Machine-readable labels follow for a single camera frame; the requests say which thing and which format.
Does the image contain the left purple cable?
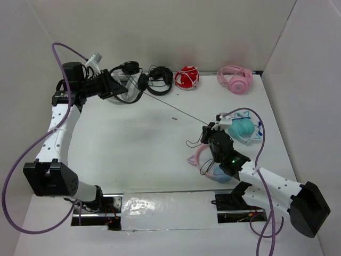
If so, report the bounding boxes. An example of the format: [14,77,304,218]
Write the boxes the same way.
[1,42,88,235]

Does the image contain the black wrapped headphones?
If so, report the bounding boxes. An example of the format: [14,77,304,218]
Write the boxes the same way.
[147,65,174,96]

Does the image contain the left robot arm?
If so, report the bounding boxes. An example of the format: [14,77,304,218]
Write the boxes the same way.
[23,60,128,213]

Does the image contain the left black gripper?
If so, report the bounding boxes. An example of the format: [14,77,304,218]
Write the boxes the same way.
[79,68,128,100]

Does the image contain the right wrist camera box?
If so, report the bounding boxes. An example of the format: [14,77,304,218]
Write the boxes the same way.
[212,113,232,131]

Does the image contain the pink blue cat-ear headphones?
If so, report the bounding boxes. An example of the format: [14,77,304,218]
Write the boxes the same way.
[187,145,231,184]

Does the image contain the grey white headphones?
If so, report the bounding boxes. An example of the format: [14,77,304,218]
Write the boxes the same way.
[112,73,139,102]

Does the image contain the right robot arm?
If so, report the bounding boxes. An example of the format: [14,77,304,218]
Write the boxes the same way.
[201,122,331,238]

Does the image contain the purple cable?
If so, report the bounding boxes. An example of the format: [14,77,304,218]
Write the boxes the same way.
[226,107,285,256]
[1,42,88,235]

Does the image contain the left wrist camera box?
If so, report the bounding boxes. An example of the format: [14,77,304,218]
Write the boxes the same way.
[85,53,102,75]

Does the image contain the red white headphones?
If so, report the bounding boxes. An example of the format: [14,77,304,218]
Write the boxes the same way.
[174,66,200,90]

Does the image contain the black wired headphones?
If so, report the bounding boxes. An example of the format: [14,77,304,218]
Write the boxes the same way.
[109,60,211,149]

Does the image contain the teal headphones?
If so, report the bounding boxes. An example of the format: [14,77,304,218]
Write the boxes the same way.
[227,110,263,144]

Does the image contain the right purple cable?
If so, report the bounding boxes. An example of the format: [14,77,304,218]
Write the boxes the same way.
[226,107,285,256]

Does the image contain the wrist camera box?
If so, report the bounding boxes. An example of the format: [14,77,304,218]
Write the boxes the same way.
[212,113,232,131]
[85,53,102,75]

